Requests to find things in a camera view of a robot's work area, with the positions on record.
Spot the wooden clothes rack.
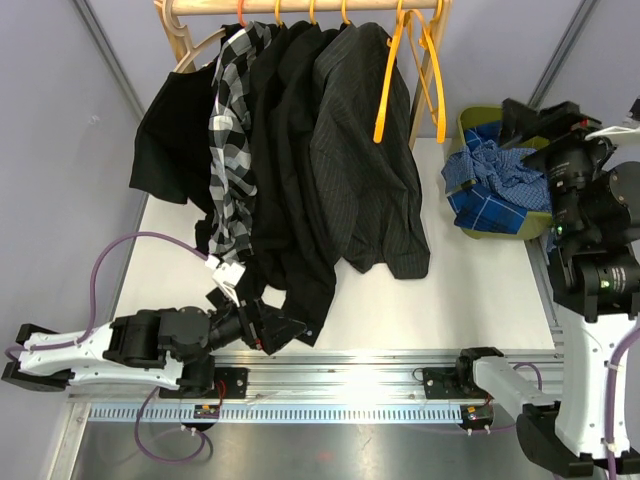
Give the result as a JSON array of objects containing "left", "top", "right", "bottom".
[{"left": 154, "top": 0, "right": 452, "bottom": 144}]

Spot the green plastic basket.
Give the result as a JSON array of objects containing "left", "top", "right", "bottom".
[{"left": 441, "top": 105, "right": 551, "bottom": 240}]

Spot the black long sleeve shirt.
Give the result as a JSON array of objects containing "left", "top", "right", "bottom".
[{"left": 196, "top": 21, "right": 338, "bottom": 346}]

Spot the yellow hanger of blue shirt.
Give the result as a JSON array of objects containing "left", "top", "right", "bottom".
[{"left": 406, "top": 1, "right": 450, "bottom": 144}]

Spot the orange hanger hook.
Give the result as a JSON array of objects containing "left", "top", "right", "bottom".
[{"left": 236, "top": 0, "right": 247, "bottom": 28}]

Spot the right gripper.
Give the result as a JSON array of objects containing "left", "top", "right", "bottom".
[{"left": 495, "top": 99, "right": 634, "bottom": 240}]

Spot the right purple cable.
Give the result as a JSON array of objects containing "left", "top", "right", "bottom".
[{"left": 601, "top": 329, "right": 640, "bottom": 480}]

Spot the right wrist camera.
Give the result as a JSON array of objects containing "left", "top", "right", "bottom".
[{"left": 585, "top": 126, "right": 640, "bottom": 146}]

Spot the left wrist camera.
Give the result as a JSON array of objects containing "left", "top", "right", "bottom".
[{"left": 205, "top": 255, "right": 246, "bottom": 306}]

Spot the yellow hanger of checked shirt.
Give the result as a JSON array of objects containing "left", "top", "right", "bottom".
[{"left": 373, "top": 0, "right": 404, "bottom": 144}]

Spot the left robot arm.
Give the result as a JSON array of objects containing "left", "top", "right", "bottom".
[{"left": 1, "top": 300, "right": 306, "bottom": 399}]

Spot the black white plaid shirt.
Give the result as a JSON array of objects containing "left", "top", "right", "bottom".
[{"left": 208, "top": 22, "right": 278, "bottom": 258}]

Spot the dark blue plaid shirt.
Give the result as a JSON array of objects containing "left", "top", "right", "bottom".
[{"left": 445, "top": 121, "right": 527, "bottom": 235}]

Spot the dark pinstripe shirt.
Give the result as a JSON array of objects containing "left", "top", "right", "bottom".
[{"left": 310, "top": 23, "right": 430, "bottom": 280}]

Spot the purple cable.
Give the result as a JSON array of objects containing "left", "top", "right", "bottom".
[
  {"left": 0, "top": 231, "right": 216, "bottom": 462},
  {"left": 601, "top": 329, "right": 640, "bottom": 480}
]

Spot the aluminium mounting rail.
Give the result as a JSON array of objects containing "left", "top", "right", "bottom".
[{"left": 74, "top": 349, "right": 591, "bottom": 425}]

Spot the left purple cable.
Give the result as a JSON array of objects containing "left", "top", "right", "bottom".
[{"left": 0, "top": 231, "right": 216, "bottom": 462}]

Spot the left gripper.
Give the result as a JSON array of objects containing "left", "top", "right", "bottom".
[{"left": 180, "top": 285, "right": 306, "bottom": 366}]

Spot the yellow hanger hook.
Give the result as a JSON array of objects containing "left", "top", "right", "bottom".
[
  {"left": 340, "top": 0, "right": 351, "bottom": 26},
  {"left": 308, "top": 0, "right": 318, "bottom": 26},
  {"left": 274, "top": 0, "right": 284, "bottom": 28}
]

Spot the black t-shirt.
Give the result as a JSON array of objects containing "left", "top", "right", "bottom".
[{"left": 126, "top": 25, "right": 242, "bottom": 209}]

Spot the light blue checked shirt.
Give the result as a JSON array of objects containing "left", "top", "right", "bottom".
[{"left": 441, "top": 140, "right": 551, "bottom": 213}]

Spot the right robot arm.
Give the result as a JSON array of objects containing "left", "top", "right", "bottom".
[{"left": 453, "top": 99, "right": 639, "bottom": 479}]

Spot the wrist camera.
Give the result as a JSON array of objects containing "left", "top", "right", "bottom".
[
  {"left": 205, "top": 255, "right": 246, "bottom": 306},
  {"left": 585, "top": 126, "right": 640, "bottom": 146}
]

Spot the wooden curved hanger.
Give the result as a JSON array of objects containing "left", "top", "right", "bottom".
[{"left": 173, "top": 28, "right": 225, "bottom": 74}]

